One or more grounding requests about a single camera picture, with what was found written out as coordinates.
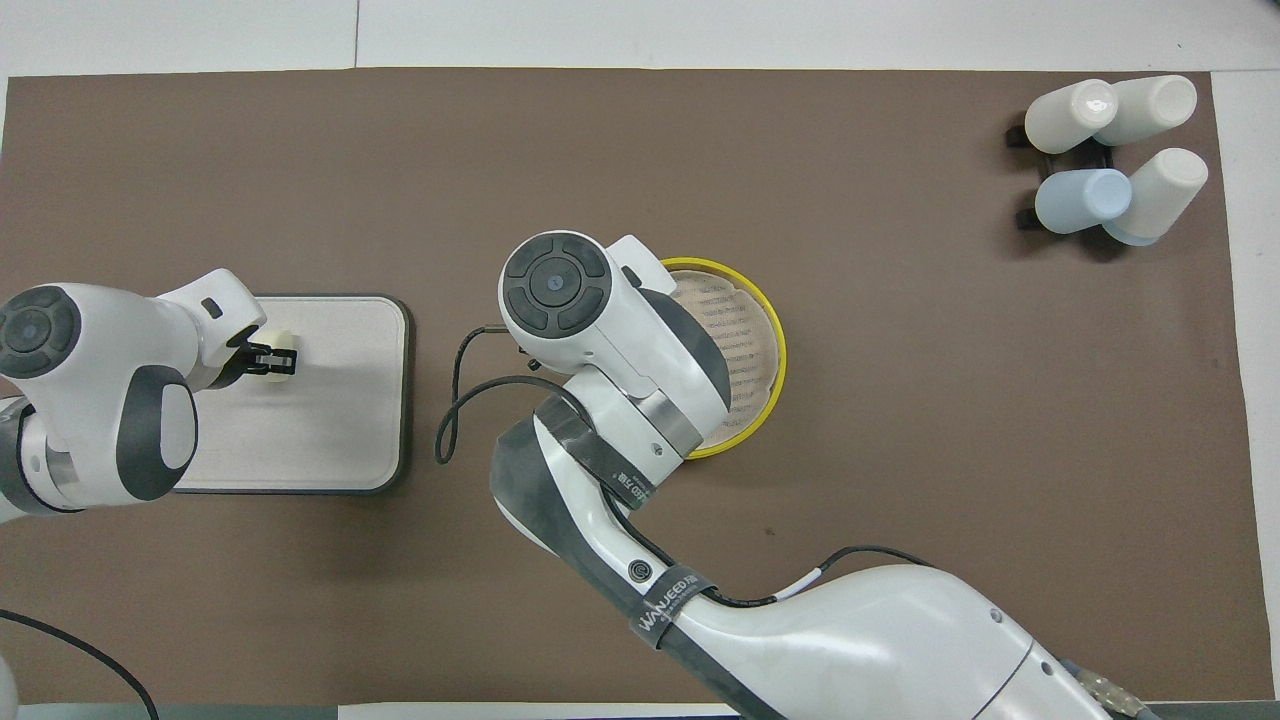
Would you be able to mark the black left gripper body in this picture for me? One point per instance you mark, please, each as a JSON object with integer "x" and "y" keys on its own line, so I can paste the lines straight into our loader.
{"x": 240, "y": 362}

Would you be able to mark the white steamed bun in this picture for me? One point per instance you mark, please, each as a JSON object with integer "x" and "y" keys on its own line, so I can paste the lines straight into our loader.
{"x": 280, "y": 337}

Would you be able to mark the yellow bamboo steamer basket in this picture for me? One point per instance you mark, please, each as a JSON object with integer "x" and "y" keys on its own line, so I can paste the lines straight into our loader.
{"x": 745, "y": 437}

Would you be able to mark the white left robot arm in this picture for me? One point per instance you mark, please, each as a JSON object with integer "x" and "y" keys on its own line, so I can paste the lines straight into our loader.
{"x": 90, "y": 380}

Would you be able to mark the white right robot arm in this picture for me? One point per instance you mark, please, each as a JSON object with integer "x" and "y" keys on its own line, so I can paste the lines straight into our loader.
{"x": 580, "y": 320}

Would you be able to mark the white perforated steamer liner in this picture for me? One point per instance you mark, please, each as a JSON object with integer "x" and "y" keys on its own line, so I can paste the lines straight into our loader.
{"x": 740, "y": 340}

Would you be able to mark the brown table mat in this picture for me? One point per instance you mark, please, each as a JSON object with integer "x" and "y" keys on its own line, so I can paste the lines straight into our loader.
{"x": 900, "y": 400}

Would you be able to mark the light blue ceramic cup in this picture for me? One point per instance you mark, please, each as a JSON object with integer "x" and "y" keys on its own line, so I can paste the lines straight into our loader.
{"x": 1080, "y": 200}

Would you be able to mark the white ceramic cup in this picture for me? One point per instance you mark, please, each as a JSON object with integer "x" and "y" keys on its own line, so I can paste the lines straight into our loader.
{"x": 1160, "y": 195}
{"x": 1065, "y": 118}
{"x": 1150, "y": 108}

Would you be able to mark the black cup rack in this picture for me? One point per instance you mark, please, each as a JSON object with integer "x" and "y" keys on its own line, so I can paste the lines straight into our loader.
{"x": 1094, "y": 157}

